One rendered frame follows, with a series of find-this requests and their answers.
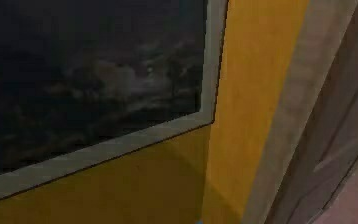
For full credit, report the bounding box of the dark window with grey frame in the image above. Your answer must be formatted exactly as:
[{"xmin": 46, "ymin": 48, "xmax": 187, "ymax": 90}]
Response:
[{"xmin": 0, "ymin": 0, "xmax": 230, "ymax": 205}]

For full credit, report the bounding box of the beige wooden room door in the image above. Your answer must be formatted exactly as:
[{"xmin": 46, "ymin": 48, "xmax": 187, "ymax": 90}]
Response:
[{"xmin": 242, "ymin": 0, "xmax": 358, "ymax": 224}]

